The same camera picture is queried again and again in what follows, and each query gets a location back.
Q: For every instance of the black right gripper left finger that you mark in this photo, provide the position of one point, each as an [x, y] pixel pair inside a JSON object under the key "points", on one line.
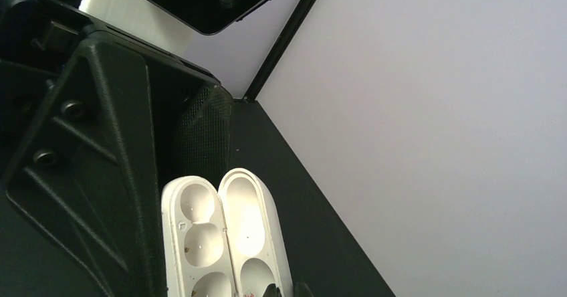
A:
{"points": [[271, 291]]}

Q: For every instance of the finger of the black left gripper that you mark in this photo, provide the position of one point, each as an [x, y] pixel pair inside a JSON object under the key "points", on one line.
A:
{"points": [[117, 125]]}

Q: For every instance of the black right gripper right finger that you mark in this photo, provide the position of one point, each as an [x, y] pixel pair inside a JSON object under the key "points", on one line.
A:
{"points": [[302, 290]]}

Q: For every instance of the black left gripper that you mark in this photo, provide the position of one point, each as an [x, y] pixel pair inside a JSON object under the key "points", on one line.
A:
{"points": [[29, 58]]}

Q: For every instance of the white earbud charging case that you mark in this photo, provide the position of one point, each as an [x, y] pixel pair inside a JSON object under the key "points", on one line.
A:
{"points": [[223, 240]]}

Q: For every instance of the black left rear frame post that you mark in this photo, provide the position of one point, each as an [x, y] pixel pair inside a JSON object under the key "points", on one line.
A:
{"points": [[278, 49]]}

